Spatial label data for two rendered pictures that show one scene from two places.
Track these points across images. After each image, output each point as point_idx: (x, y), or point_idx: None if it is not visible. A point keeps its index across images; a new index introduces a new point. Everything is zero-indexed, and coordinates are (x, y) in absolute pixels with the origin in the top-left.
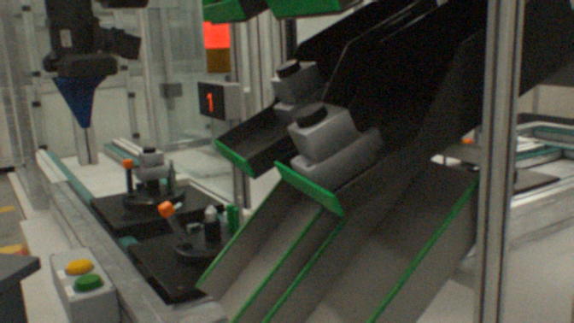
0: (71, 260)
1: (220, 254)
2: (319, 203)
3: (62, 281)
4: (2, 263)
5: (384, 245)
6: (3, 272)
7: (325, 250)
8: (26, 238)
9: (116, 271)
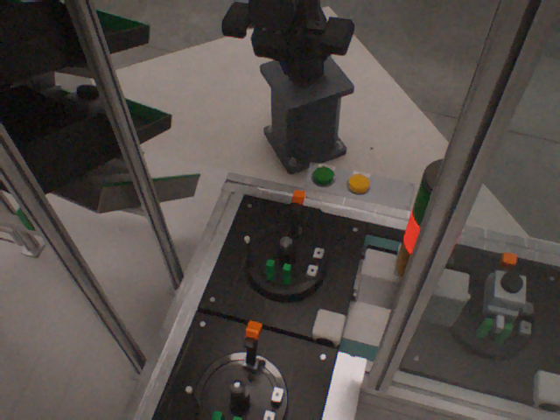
0: (385, 189)
1: (185, 174)
2: None
3: (347, 170)
4: (299, 94)
5: None
6: (284, 91)
7: None
8: None
9: (330, 200)
